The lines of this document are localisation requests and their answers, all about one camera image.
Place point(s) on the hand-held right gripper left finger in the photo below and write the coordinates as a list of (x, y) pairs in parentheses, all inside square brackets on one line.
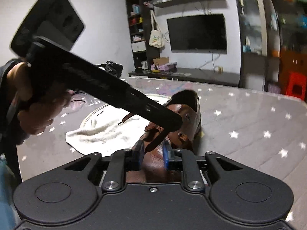
[(138, 155)]

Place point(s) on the brown shoelace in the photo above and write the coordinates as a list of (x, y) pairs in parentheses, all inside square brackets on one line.
[(156, 141)]

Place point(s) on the cream tote bag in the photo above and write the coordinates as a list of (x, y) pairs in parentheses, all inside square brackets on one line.
[(156, 40)]

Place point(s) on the brown leather shoe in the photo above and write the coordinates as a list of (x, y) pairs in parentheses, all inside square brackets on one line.
[(153, 163)]

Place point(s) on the black wall television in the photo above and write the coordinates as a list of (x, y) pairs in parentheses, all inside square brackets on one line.
[(196, 32)]

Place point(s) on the white towel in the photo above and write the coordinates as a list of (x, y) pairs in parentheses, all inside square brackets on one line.
[(100, 134)]

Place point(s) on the brown wooden cabinet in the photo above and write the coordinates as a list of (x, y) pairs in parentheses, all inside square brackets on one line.
[(292, 60)]

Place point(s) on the pink flat box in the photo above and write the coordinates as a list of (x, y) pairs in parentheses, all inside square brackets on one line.
[(168, 66)]

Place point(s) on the grey star-print mattress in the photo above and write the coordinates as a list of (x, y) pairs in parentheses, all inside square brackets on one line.
[(239, 129)]

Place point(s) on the black plastic bag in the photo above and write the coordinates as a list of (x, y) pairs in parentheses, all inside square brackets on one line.
[(112, 68)]

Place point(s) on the white drawer box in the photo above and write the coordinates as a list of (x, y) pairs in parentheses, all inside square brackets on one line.
[(138, 47)]

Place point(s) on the person's left forearm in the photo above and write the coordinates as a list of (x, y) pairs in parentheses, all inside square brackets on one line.
[(7, 124)]

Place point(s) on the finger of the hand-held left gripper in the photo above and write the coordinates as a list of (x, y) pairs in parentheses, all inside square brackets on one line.
[(158, 115)]

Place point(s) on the person's blue jeans leg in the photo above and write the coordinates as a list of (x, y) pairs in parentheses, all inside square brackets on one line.
[(6, 191)]

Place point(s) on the red plastic stool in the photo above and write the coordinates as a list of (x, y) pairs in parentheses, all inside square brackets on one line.
[(297, 76)]

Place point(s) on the black television console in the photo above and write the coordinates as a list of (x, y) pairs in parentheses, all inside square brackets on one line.
[(203, 76)]

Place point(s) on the wall power socket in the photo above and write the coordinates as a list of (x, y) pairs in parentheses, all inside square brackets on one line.
[(218, 69)]

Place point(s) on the person's left hand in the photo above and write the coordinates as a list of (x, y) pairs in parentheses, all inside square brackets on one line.
[(40, 115)]

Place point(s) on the cardboard box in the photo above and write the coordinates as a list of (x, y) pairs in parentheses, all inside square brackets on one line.
[(161, 61)]

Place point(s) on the glass display cabinet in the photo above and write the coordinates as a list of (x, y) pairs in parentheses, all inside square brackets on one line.
[(254, 28)]

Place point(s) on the dark open shelf unit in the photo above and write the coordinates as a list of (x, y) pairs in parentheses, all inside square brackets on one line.
[(127, 28)]

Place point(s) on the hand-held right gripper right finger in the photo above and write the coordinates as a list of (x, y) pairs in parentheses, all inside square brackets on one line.
[(167, 155)]

